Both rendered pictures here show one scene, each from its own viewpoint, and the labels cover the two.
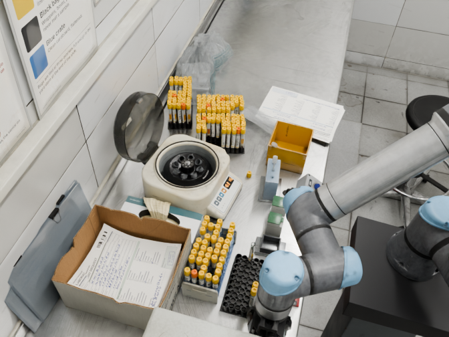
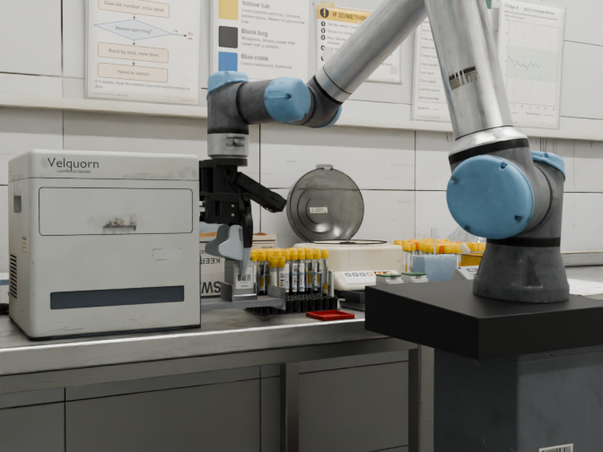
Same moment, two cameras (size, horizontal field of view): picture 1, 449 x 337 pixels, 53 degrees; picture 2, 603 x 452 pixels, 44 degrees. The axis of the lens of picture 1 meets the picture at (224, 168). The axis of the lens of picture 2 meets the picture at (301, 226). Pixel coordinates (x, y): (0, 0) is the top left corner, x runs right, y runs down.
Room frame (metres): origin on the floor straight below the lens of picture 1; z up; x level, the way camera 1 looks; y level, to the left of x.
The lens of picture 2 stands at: (-0.38, -1.23, 1.09)
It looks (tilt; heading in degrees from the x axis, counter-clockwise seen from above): 1 degrees down; 49
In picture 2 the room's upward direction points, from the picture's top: straight up
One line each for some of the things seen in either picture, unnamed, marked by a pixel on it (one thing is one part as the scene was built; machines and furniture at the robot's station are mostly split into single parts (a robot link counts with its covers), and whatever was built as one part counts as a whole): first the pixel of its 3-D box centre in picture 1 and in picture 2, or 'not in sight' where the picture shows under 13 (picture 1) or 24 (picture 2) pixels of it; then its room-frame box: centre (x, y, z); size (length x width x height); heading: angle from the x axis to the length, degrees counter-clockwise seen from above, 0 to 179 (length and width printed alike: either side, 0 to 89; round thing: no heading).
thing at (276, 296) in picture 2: not in sight; (227, 296); (0.41, -0.11, 0.92); 0.21 x 0.07 x 0.05; 167
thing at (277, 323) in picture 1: (269, 319); (224, 192); (0.40, -0.11, 1.11); 0.09 x 0.08 x 0.12; 167
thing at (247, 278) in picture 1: (244, 277); (292, 282); (0.60, -0.07, 0.93); 0.17 x 0.09 x 0.11; 167
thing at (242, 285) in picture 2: not in sight; (239, 277); (0.43, -0.12, 0.96); 0.05 x 0.04 x 0.06; 77
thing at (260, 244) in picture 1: (270, 246); (362, 299); (0.73, -0.15, 0.89); 0.09 x 0.05 x 0.04; 79
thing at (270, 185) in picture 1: (271, 180); (434, 277); (0.95, -0.15, 0.92); 0.10 x 0.07 x 0.10; 173
